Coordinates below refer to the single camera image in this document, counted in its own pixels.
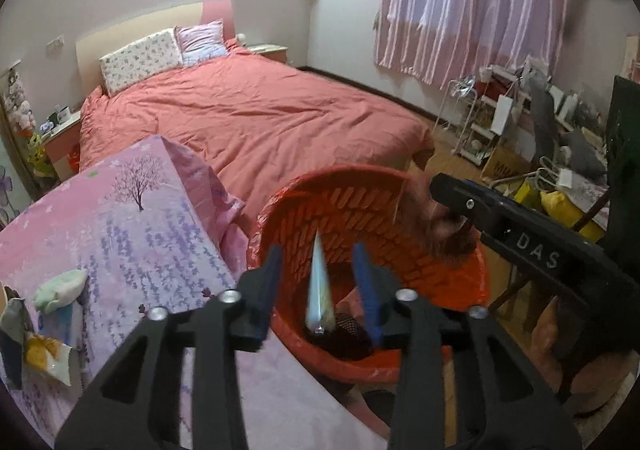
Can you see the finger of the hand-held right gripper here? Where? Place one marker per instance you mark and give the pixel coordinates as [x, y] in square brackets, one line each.
[460, 197]

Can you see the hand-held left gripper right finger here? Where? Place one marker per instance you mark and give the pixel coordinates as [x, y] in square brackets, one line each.
[367, 290]

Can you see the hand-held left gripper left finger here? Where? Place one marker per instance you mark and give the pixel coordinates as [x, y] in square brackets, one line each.
[267, 280]

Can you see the brown plaid cloth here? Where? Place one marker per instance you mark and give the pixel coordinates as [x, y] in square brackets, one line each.
[435, 235]

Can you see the light blue wrapper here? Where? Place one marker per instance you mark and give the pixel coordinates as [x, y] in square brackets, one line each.
[318, 290]

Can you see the black dotted cloth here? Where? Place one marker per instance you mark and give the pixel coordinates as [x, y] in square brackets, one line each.
[345, 337]

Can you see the orange plastic basket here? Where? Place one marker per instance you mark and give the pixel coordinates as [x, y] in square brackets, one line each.
[325, 212]

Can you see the blue tissue packet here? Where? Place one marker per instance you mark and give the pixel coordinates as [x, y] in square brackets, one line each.
[67, 325]

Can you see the person's right hand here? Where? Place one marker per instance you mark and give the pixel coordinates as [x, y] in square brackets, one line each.
[545, 330]

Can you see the brown cardboard box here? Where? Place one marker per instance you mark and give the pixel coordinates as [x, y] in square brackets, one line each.
[505, 165]

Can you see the yellow bag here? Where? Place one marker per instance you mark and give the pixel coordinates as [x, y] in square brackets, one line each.
[555, 205]

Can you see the white shelf cart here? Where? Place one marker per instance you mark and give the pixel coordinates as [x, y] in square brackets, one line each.
[480, 130]

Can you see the white paper bag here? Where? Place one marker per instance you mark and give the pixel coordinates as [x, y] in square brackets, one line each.
[502, 115]

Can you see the grey cushion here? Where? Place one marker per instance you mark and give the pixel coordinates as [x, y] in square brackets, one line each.
[585, 155]

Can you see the pink floral tablecloth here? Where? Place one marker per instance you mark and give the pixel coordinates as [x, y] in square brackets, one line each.
[150, 240]

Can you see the dark wooden chair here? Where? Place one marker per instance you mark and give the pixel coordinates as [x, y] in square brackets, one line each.
[622, 155]

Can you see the bed with salmon duvet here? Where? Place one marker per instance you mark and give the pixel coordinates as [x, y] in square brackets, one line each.
[275, 120]

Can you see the pink striped curtain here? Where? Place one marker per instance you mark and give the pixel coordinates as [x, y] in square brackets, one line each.
[475, 5]

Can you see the pale green crumpled tissue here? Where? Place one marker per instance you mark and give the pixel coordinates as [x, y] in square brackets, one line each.
[60, 290]

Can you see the pink nightstand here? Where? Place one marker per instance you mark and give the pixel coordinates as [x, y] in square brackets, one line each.
[272, 53]
[62, 145]

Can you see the yellow flower wrapper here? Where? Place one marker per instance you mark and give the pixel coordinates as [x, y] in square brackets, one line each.
[47, 357]

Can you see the pink striped pillow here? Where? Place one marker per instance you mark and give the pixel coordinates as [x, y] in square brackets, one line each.
[200, 40]

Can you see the white floral pillow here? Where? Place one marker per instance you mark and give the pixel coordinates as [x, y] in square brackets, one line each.
[140, 60]

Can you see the yellow green plush toy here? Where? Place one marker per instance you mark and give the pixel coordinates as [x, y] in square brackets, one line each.
[40, 155]

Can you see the grey crumpled cloth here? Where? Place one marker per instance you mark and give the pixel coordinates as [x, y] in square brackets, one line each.
[12, 330]

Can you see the white mug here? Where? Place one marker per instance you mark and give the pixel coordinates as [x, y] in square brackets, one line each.
[62, 115]

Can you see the dark green mug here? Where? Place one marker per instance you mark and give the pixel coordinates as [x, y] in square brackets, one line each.
[51, 119]

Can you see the flower-print sliding wardrobe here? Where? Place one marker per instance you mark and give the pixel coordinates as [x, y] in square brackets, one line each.
[10, 190]

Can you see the beige and pink headboard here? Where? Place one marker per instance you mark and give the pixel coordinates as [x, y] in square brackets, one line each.
[125, 30]

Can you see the hanging plush toys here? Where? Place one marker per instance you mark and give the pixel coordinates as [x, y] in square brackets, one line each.
[17, 100]

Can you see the white wall socket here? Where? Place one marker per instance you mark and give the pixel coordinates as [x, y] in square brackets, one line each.
[56, 43]

